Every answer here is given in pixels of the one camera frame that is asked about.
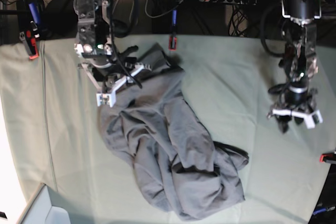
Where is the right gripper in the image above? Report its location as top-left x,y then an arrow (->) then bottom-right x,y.
78,50 -> 139,88

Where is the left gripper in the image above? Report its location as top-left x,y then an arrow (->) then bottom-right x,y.
268,83 -> 318,134

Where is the grey t-shirt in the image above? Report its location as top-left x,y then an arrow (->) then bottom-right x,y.
98,46 -> 249,221

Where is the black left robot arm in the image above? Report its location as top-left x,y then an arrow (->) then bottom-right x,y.
262,0 -> 323,133

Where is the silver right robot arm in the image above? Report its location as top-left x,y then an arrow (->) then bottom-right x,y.
73,0 -> 141,91

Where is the red right clamp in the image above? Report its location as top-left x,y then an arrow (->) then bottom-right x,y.
319,152 -> 336,165

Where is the red centre clamp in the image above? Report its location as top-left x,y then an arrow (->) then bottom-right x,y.
169,34 -> 177,51

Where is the black round base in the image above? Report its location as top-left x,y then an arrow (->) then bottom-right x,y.
43,0 -> 78,40

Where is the green table cloth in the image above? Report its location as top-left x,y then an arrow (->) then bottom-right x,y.
1,35 -> 335,223

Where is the red black left clamp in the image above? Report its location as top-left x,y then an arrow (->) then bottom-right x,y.
19,30 -> 39,60

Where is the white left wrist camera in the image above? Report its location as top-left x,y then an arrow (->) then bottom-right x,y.
304,110 -> 323,129

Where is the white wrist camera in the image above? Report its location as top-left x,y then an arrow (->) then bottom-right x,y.
304,110 -> 323,129
96,91 -> 117,108

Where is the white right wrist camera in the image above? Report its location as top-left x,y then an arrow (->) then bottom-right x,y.
96,91 -> 117,108

